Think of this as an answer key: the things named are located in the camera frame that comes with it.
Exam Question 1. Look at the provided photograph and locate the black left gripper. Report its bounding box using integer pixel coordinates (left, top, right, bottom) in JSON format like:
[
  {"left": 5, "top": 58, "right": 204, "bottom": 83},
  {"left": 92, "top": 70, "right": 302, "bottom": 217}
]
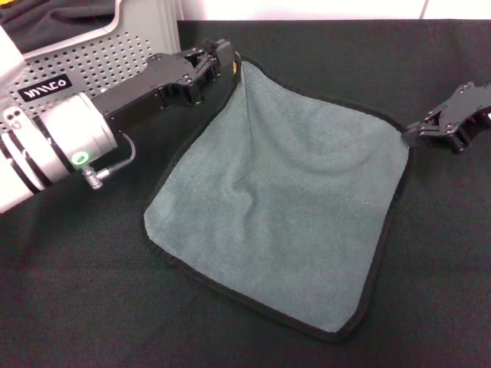
[{"left": 91, "top": 37, "right": 239, "bottom": 134}]

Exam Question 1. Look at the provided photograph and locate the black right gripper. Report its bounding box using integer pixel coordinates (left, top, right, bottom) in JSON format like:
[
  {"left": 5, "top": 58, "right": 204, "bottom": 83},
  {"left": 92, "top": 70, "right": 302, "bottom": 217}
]
[{"left": 400, "top": 81, "right": 491, "bottom": 155}]

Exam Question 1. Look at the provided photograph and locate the grey yellow towel black trim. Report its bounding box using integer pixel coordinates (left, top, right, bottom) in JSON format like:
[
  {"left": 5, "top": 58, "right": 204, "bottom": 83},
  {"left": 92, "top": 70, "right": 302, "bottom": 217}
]
[{"left": 142, "top": 53, "right": 417, "bottom": 343}]

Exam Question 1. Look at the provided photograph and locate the grey perforated storage box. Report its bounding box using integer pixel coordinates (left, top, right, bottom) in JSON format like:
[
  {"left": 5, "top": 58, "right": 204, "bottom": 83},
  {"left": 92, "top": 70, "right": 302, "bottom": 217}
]
[{"left": 0, "top": 0, "right": 181, "bottom": 127}]

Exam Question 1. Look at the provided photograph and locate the dark towel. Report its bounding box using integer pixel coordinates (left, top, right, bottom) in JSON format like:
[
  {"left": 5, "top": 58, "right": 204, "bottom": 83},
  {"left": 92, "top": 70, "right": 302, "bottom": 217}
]
[{"left": 0, "top": 0, "right": 118, "bottom": 53}]

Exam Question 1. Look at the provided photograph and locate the black tablecloth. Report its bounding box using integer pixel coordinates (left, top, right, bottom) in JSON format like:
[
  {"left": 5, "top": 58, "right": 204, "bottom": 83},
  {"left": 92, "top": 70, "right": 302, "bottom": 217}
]
[{"left": 0, "top": 19, "right": 491, "bottom": 368}]

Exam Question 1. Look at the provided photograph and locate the left arm spring cable plug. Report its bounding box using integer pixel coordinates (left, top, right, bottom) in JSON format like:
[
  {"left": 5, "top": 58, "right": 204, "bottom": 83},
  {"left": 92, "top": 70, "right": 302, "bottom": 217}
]
[{"left": 81, "top": 132, "right": 137, "bottom": 192}]

